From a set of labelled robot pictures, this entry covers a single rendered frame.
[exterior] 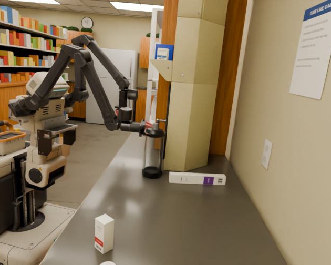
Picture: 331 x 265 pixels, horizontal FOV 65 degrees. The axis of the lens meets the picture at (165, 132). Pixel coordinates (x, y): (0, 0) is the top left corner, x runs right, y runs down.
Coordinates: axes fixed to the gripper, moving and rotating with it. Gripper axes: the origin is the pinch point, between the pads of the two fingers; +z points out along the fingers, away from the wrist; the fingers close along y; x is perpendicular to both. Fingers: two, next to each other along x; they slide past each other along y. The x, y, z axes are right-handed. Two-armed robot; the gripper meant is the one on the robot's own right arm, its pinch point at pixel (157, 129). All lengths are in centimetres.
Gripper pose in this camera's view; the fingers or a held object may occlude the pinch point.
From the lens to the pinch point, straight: 141.0
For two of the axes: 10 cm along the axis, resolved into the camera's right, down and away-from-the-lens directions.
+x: -1.0, 9.2, 3.7
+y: 0.5, -3.7, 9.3
